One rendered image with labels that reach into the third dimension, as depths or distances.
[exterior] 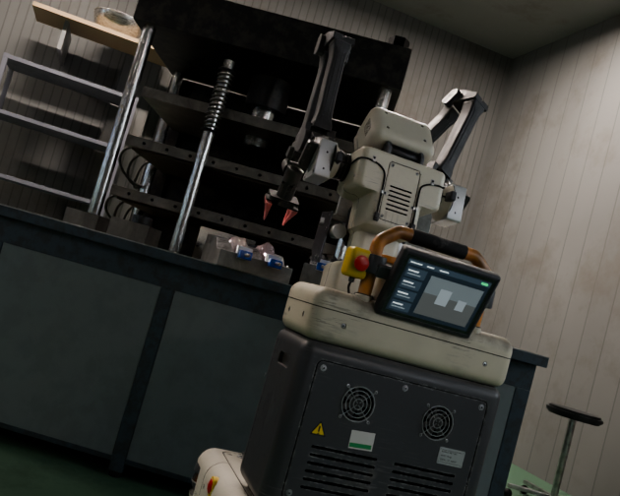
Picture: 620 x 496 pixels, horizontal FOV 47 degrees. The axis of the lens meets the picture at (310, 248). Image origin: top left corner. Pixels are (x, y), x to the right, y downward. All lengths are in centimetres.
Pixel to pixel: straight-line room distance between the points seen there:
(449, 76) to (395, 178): 502
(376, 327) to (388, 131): 68
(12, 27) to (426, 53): 360
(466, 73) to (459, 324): 553
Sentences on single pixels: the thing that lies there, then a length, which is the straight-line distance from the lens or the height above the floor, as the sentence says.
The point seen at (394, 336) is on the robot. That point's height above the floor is 74.
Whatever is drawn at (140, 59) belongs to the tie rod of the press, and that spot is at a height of 163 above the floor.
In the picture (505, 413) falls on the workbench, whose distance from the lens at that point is 256.
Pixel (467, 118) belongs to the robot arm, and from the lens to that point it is 247.
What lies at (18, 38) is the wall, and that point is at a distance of 625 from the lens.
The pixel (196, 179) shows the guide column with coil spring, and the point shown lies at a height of 116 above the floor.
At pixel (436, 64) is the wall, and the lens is 697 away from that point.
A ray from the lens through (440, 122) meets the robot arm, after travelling 255.
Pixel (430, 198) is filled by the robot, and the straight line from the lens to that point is 207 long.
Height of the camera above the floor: 78
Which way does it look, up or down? 4 degrees up
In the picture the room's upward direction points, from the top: 16 degrees clockwise
